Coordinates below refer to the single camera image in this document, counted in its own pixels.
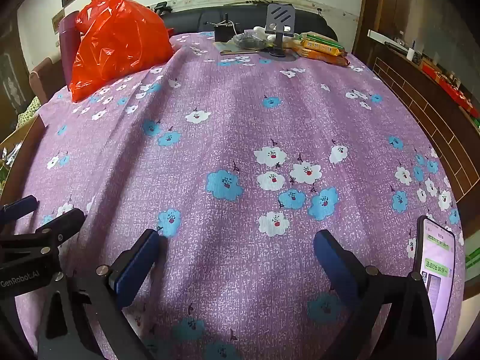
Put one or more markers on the brown wooden door frame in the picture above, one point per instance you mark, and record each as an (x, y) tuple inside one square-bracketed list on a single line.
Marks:
[(375, 7)]

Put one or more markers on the white plastic pieces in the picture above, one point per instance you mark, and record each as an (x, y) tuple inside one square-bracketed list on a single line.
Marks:
[(262, 32)]

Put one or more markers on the small white bottle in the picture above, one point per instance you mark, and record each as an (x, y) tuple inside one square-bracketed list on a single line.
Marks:
[(410, 50)]

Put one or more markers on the red plastic bag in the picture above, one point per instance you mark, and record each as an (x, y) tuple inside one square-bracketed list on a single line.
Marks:
[(120, 45)]

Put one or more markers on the cardboard box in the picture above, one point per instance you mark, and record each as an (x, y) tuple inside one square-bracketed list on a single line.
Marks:
[(22, 135)]

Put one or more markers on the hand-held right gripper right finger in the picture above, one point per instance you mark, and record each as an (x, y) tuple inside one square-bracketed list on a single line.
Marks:
[(333, 262)]

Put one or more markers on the small wall plaque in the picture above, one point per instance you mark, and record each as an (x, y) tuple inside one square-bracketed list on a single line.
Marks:
[(56, 19)]

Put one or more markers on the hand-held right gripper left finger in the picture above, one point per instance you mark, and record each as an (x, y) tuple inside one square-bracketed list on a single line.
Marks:
[(137, 270)]

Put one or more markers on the small black box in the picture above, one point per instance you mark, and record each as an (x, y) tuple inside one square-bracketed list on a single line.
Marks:
[(224, 32)]

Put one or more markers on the clear plastic bag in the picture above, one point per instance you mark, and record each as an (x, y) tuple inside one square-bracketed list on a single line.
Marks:
[(247, 40)]

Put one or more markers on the smartphone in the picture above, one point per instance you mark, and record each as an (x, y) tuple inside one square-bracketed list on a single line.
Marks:
[(438, 270)]

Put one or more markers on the red flat box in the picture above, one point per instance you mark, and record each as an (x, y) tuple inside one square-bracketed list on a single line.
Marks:
[(450, 86)]

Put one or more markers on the green-striped biscuit packet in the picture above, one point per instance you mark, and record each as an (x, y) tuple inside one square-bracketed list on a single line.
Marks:
[(322, 41)]

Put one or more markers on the green patterned cloth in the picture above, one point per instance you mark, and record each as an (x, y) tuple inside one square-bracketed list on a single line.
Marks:
[(28, 110)]

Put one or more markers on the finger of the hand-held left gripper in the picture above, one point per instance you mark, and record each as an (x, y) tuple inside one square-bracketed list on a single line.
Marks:
[(18, 205), (65, 220)]

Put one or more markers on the slim orange biscuit packet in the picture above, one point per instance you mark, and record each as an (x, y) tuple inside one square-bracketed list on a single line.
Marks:
[(324, 57)]

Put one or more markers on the floral purple tablecloth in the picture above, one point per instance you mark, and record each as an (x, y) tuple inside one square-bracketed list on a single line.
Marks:
[(232, 120)]

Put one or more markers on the black gadget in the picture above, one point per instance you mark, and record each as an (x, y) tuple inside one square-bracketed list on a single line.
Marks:
[(163, 7)]

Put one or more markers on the thin booklet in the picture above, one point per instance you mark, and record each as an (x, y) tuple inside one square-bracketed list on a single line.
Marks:
[(228, 48)]

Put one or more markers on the black leather sofa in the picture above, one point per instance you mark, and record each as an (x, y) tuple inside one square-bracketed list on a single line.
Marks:
[(195, 20)]

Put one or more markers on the wooden sideboard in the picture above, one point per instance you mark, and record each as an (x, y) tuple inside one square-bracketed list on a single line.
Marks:
[(412, 90)]

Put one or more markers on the purple thermos bottle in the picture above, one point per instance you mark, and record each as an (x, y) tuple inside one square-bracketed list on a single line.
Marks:
[(67, 52)]

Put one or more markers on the brown armchair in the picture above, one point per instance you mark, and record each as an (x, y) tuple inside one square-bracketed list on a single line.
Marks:
[(48, 78)]

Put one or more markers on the grey phone stand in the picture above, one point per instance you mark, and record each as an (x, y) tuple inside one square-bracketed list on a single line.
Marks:
[(279, 15)]

